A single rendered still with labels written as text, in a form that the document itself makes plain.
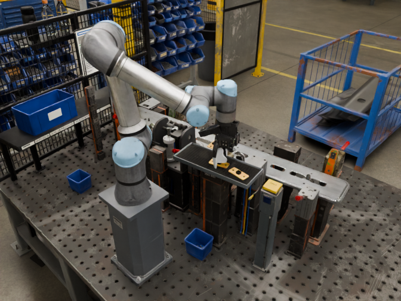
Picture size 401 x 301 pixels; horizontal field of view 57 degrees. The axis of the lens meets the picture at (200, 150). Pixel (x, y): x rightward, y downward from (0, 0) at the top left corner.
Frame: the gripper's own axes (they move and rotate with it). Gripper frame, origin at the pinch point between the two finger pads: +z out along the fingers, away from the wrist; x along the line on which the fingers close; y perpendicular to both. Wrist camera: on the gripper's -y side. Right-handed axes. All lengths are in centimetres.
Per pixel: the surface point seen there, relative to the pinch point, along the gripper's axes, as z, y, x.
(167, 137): 6.7, -35.4, 15.1
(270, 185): 1.8, 24.2, -4.0
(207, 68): 99, -169, 326
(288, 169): 17.8, 22.6, 32.3
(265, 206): 10.7, 23.8, -6.7
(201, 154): 1.9, -10.0, 2.8
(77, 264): 48, -50, -43
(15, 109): 2, -119, -5
